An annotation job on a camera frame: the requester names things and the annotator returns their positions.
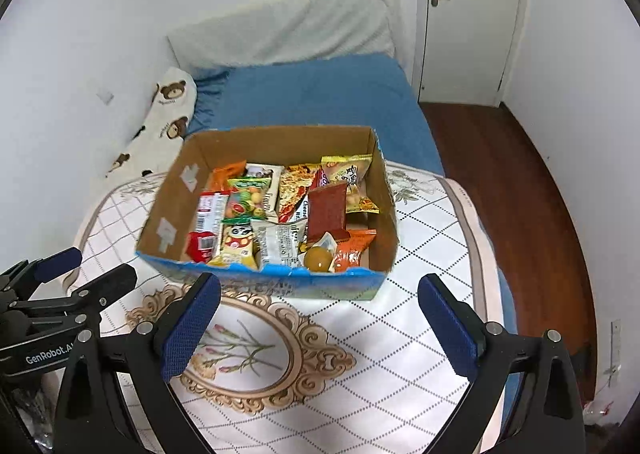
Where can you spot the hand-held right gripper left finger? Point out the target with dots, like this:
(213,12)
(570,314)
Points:
(195,324)

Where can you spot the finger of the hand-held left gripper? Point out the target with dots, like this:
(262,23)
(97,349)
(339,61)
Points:
(110,284)
(55,264)

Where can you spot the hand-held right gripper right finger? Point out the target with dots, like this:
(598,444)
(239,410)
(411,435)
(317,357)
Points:
(445,324)

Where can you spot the cardboard box with blue-green print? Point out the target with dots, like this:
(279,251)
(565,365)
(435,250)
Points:
(170,204)

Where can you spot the orange snack packet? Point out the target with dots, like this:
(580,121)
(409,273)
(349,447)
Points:
(352,254)

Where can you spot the clear plastic bag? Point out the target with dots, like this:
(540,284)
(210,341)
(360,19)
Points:
(600,411)
(32,419)

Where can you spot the small red snack packet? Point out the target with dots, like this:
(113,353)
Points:
(200,244)

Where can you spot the yellow panda print packet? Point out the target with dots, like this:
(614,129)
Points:
(237,244)

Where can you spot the red and white snack packet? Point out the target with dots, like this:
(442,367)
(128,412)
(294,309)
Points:
(210,211)

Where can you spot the silver-white snack packet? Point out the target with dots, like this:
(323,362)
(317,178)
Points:
(277,244)

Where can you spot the green candy packet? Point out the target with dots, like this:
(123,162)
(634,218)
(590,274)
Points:
(245,199)

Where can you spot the round yellow jelly cup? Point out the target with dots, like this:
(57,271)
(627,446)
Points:
(317,259)

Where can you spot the orange-red snack packet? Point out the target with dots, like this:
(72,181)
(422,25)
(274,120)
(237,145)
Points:
(225,176)

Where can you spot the white and brown snack packet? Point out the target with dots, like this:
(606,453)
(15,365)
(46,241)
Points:
(267,184)

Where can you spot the bear print pillow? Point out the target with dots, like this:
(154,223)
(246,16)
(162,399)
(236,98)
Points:
(160,133)

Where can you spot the red-brown snack packet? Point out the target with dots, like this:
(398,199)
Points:
(327,211)

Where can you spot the pizza print snack packet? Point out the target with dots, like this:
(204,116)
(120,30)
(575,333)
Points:
(295,191)

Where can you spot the yellow snack packet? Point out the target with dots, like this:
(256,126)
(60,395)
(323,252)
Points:
(350,173)

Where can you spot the bed with blue sheet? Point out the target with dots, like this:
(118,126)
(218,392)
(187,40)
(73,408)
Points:
(320,93)

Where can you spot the white door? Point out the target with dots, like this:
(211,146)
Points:
(475,18)

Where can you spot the white wall socket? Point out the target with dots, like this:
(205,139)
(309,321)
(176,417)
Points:
(615,344)

